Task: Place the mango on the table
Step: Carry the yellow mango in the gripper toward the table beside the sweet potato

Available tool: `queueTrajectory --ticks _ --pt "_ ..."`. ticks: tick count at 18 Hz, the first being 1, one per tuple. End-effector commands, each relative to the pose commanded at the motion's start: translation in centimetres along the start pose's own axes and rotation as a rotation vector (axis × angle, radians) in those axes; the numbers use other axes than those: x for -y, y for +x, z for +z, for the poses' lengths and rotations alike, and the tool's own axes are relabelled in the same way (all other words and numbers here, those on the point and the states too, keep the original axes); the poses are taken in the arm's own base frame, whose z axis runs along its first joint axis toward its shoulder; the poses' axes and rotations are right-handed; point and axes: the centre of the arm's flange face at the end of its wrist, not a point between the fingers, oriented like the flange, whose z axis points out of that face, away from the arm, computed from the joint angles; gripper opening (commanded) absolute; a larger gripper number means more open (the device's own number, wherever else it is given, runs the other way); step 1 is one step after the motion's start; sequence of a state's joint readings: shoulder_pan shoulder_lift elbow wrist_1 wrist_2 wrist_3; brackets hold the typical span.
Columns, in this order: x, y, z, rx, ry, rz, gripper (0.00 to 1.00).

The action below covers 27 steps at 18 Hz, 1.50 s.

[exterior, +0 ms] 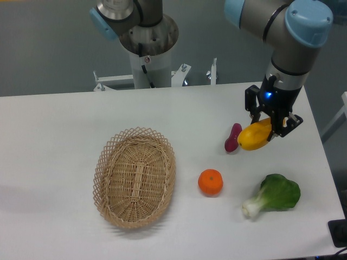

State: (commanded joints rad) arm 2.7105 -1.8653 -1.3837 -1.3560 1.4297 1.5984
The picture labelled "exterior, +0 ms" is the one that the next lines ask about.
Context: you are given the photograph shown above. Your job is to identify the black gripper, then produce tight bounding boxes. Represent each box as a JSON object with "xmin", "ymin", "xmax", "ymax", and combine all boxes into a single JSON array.
[{"xmin": 245, "ymin": 75, "xmax": 303, "ymax": 142}]

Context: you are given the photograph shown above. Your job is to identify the yellow mango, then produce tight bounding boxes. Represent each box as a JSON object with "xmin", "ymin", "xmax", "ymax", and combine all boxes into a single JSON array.
[{"xmin": 237, "ymin": 117, "xmax": 272, "ymax": 151}]

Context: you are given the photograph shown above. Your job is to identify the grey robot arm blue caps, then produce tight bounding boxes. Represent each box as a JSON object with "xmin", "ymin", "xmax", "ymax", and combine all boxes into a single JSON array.
[{"xmin": 89, "ymin": 1, "xmax": 333, "ymax": 141}]

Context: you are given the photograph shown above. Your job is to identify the purple sweet potato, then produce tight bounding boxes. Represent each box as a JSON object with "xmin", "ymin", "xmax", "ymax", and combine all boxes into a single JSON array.
[{"xmin": 224, "ymin": 123, "xmax": 242, "ymax": 153}]

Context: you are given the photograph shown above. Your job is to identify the green bok choy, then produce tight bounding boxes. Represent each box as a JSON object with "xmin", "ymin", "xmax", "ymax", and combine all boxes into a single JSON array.
[{"xmin": 241, "ymin": 173, "xmax": 301, "ymax": 218}]

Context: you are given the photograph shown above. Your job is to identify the orange tangerine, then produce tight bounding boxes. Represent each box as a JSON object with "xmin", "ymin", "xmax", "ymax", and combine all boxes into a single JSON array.
[{"xmin": 198, "ymin": 169, "xmax": 223, "ymax": 196}]

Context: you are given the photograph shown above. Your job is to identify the black device at table edge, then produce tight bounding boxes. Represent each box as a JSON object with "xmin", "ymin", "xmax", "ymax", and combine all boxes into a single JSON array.
[{"xmin": 328, "ymin": 219, "xmax": 346, "ymax": 248}]

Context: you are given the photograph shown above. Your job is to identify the woven wicker basket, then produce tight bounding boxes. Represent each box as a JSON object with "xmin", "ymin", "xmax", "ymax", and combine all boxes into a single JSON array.
[{"xmin": 93, "ymin": 127, "xmax": 176, "ymax": 229}]

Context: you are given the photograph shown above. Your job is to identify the white frame at right edge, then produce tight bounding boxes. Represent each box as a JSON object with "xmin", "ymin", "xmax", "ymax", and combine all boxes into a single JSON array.
[{"xmin": 320, "ymin": 92, "xmax": 346, "ymax": 143}]

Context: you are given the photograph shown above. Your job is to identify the white metal base frame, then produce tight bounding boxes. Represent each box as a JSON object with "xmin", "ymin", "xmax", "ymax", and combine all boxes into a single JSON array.
[{"xmin": 93, "ymin": 57, "xmax": 219, "ymax": 92}]

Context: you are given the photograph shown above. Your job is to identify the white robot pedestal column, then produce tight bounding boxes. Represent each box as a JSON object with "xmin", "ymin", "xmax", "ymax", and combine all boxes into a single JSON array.
[{"xmin": 128, "ymin": 51, "xmax": 171, "ymax": 89}]

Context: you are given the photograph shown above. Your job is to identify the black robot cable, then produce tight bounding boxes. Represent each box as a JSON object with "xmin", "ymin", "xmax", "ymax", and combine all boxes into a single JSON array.
[{"xmin": 138, "ymin": 43, "xmax": 156, "ymax": 89}]

